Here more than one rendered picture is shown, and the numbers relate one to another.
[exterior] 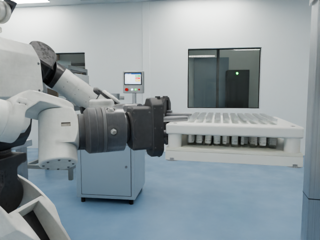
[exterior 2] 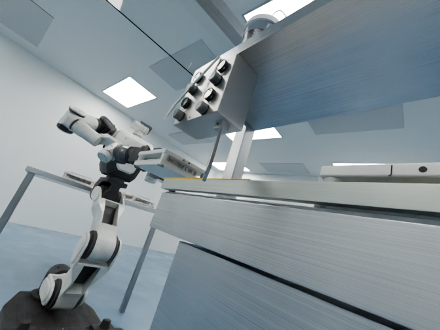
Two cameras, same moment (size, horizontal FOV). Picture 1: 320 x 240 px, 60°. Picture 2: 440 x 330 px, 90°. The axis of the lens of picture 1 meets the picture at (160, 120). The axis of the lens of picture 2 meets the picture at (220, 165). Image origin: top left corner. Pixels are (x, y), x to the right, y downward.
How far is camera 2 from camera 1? 0.97 m
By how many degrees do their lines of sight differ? 43
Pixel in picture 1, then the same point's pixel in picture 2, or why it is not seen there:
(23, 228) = (101, 203)
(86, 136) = (114, 150)
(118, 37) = not seen: hidden behind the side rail
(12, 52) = (135, 141)
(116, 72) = not seen: hidden behind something
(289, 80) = not seen: outside the picture
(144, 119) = (136, 150)
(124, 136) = (124, 152)
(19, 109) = (99, 135)
